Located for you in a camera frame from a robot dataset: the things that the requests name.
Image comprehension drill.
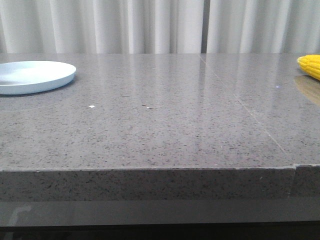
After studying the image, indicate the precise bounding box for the yellow corn cob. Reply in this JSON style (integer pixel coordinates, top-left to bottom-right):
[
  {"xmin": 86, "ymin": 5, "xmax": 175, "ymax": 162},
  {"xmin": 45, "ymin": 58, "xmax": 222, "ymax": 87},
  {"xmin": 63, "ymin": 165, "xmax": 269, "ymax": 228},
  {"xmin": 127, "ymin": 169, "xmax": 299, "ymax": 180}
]
[{"xmin": 296, "ymin": 54, "xmax": 320, "ymax": 80}]

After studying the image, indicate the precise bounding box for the light blue round plate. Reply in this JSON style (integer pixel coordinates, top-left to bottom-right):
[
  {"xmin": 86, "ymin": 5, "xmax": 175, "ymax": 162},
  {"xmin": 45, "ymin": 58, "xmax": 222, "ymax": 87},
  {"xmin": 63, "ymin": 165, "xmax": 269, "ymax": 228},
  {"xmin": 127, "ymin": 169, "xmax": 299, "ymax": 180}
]
[{"xmin": 0, "ymin": 61, "xmax": 76, "ymax": 95}]

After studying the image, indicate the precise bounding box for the white pleated curtain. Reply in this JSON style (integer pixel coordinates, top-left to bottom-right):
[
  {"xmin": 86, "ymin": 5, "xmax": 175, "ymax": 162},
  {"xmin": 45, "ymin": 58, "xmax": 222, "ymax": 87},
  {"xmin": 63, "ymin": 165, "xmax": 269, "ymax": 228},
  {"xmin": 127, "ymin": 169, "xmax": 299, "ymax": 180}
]
[{"xmin": 0, "ymin": 0, "xmax": 320, "ymax": 54}]

